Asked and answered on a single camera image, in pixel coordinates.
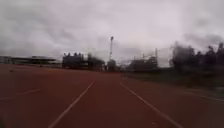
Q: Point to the group of low buildings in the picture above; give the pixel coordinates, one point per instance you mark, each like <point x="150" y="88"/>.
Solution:
<point x="141" y="65"/>

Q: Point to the row of dark trees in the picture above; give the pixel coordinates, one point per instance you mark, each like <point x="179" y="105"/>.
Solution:
<point x="73" y="61"/>
<point x="186" y="58"/>

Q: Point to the tall floodlight pole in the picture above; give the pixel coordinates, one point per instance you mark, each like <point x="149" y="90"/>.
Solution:
<point x="111" y="48"/>

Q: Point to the low long building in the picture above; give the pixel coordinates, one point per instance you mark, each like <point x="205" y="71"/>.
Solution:
<point x="31" y="60"/>

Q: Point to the dark grass strip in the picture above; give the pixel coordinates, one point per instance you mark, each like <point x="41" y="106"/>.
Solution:
<point x="173" y="80"/>

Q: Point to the red running track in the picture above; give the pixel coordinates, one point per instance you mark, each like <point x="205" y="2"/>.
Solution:
<point x="110" y="106"/>

